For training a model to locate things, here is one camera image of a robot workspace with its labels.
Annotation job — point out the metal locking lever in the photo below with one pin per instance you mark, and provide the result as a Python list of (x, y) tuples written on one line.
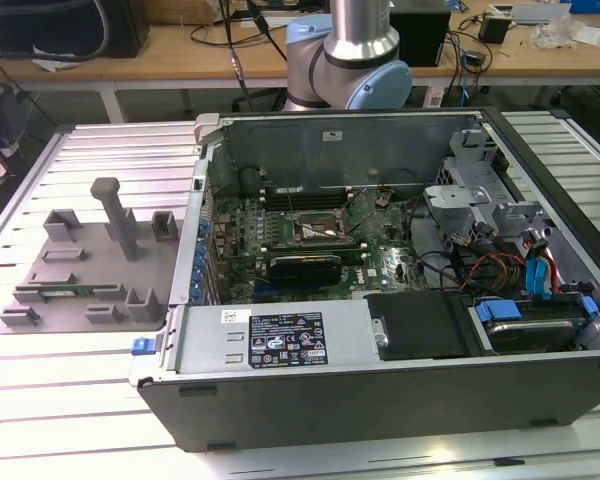
[(291, 202)]

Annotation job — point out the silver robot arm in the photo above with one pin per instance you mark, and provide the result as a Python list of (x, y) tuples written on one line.
[(350, 55)]

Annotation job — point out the CPU socket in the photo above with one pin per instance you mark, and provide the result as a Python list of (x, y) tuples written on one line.
[(298, 239)]

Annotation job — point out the black graphics card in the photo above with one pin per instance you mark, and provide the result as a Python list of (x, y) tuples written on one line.
[(305, 272)]

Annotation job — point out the green motherboard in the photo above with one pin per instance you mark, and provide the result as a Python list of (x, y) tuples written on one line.
[(390, 235)]

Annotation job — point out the silver power supply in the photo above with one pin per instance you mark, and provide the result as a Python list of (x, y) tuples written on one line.
[(205, 340)]

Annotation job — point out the light grey case latch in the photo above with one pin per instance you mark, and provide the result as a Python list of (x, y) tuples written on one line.
[(206, 127)]

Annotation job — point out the silver metal drive cage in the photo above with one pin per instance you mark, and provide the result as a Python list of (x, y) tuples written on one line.
[(455, 197)]

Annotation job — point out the blue case latch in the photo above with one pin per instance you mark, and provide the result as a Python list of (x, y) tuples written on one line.
[(141, 346)]

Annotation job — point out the black PC case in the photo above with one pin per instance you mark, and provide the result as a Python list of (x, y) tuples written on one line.
[(380, 415)]

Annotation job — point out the white power socket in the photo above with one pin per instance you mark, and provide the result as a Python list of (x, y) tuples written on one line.
[(435, 97)]

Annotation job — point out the grey parts rack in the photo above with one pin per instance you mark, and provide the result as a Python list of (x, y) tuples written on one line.
[(100, 250)]

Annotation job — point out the green RAM stick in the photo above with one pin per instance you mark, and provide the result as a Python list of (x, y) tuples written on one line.
[(95, 289)]

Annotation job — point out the large black box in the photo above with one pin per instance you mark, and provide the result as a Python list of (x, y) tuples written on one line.
[(422, 37)]

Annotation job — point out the hard disk in blue carrier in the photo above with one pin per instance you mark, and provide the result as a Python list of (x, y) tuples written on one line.
[(530, 336)]

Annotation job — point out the small black adapter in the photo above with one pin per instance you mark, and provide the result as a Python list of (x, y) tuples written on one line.
[(475, 58)]

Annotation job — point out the small black box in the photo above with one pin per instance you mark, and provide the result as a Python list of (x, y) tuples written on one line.
[(494, 29)]

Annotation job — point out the crumpled white paper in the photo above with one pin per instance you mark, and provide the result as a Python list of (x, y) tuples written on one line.
[(55, 59)]

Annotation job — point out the black computer tower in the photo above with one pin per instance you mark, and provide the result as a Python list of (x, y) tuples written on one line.
[(70, 25)]

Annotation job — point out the dark grey object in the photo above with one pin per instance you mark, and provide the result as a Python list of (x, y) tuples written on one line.
[(2, 115)]

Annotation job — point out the clear plastic bags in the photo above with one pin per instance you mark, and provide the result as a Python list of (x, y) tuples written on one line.
[(555, 32)]

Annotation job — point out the blue box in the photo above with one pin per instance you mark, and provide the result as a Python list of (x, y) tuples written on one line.
[(595, 6)]

